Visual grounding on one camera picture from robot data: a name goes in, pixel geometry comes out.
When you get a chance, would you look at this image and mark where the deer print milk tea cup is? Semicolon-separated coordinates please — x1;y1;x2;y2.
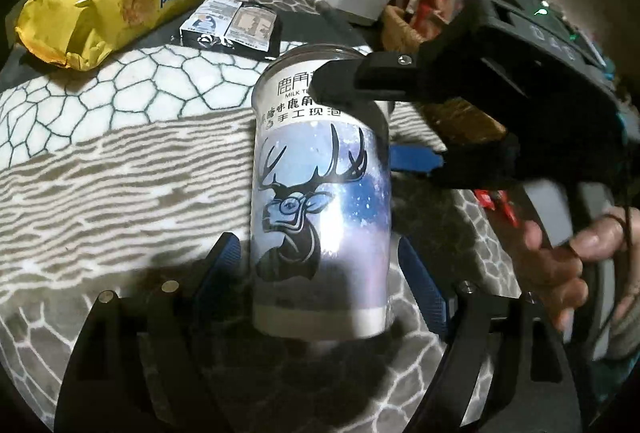
250;44;394;341

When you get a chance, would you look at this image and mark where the black sesame snack packet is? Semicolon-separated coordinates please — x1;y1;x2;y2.
179;0;282;60

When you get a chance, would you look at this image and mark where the person's right hand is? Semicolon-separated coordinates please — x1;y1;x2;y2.
500;207;639;331

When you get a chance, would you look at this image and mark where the woven wicker basket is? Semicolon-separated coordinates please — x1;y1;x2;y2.
381;5;506;145

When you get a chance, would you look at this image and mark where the patterned grey white blanket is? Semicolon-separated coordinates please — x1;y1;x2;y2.
1;0;521;432

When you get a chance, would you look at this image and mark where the yellow Lemond biscuit pack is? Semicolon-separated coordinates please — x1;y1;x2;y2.
15;0;203;71

